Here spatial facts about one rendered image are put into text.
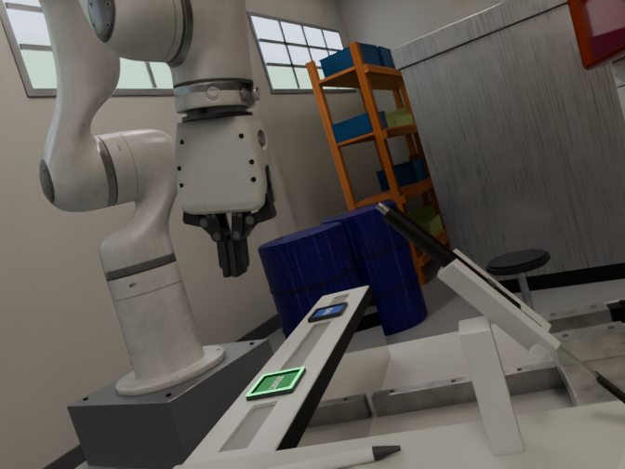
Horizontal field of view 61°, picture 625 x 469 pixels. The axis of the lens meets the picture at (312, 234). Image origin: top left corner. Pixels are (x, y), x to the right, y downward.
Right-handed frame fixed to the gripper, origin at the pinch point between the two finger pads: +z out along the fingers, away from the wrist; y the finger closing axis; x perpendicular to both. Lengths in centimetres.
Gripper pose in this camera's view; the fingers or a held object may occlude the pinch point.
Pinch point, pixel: (233, 257)
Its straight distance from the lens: 59.3
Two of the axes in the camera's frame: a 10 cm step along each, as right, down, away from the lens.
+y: -9.6, 0.5, 2.6
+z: 0.9, 9.8, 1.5
